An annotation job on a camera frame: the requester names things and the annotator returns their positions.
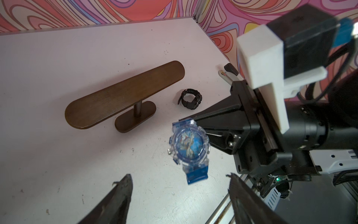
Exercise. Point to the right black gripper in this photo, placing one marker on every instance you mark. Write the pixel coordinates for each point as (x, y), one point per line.
(259, 147)

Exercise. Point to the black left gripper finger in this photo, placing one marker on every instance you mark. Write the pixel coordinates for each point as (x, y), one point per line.
(113, 209)

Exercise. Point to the black watch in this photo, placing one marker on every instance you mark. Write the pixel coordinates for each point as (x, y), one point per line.
(190, 99)

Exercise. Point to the brown wooden watch stand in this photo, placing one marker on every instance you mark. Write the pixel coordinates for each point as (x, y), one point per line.
(126, 99)

